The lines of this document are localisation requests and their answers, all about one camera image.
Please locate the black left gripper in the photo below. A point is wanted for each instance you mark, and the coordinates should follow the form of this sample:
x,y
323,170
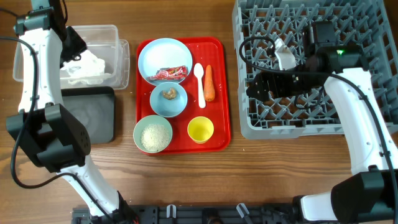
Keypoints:
x,y
76,47

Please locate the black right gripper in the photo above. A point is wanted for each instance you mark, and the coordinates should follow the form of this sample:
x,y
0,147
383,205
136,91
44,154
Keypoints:
x,y
269,86

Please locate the white napkin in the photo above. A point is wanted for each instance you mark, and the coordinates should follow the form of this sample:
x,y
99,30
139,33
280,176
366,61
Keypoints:
x,y
89,70

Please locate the orange carrot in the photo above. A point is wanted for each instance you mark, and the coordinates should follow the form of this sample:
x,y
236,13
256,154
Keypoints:
x,y
209,90

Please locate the white plastic spoon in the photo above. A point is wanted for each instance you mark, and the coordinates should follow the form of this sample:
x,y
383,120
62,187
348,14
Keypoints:
x,y
198,72

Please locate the yellow cup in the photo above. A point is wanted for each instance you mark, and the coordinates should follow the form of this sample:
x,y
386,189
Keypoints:
x,y
200,129

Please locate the red snack wrapper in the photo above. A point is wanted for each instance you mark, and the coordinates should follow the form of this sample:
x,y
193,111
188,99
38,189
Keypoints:
x,y
171,73

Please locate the light blue plate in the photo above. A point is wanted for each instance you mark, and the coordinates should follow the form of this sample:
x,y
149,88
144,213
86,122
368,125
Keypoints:
x,y
163,53

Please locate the brown mushroom piece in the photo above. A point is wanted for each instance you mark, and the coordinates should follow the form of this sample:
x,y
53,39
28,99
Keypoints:
x,y
170,94

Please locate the light blue bowl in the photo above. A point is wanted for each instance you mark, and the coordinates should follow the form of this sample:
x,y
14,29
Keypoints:
x,y
168,108

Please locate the green bowl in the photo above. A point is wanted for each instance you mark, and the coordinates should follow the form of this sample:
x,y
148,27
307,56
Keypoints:
x,y
142,123

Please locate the white rice pile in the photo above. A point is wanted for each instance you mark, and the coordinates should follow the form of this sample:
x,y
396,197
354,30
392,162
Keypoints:
x,y
155,137

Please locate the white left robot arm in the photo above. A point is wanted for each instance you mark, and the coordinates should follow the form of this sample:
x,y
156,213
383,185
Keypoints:
x,y
50,136

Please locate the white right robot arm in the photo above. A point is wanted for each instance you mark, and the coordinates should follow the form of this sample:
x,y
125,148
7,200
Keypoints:
x,y
370,194

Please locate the clear plastic waste bin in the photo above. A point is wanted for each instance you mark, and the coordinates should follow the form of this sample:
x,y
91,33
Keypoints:
x,y
104,42

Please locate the black waste tray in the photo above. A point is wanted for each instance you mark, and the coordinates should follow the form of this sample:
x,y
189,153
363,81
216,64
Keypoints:
x,y
95,108

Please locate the grey dishwasher rack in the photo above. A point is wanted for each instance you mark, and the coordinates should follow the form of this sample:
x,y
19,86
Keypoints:
x,y
364,23

